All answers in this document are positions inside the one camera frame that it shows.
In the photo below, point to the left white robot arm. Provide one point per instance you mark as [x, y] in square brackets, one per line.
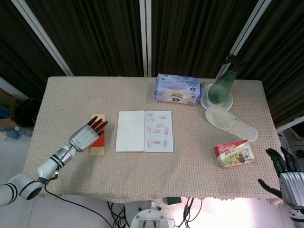
[47, 166]

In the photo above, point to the green spray bottle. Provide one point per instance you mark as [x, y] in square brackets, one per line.
[221, 90]

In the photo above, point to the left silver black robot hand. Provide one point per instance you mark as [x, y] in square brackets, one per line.
[83, 139]

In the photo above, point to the green block under table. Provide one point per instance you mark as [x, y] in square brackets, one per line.
[173, 201]

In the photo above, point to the white disposable slipper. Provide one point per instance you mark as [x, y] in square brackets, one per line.
[228, 122]

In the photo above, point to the open white notebook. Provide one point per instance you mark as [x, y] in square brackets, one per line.
[130, 130]

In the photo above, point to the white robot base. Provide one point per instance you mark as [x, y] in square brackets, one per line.
[149, 215]

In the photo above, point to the black bag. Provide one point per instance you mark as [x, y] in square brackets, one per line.
[27, 111]

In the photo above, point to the white partition post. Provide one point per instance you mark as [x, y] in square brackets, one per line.
[145, 35]
[244, 35]
[42, 35]

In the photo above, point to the blue tissue pack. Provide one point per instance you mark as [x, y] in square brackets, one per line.
[178, 89]

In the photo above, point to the white round plate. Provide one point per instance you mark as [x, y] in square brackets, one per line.
[228, 102]

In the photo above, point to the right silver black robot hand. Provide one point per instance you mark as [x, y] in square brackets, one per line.
[291, 183]

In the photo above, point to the beige waffle tablecloth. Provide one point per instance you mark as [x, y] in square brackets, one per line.
[154, 171]

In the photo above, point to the dark pleated curtain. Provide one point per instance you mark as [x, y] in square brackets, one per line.
[95, 35]
[194, 35]

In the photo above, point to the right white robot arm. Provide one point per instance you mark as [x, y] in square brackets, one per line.
[298, 217]

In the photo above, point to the red green snack box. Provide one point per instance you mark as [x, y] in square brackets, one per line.
[234, 154]

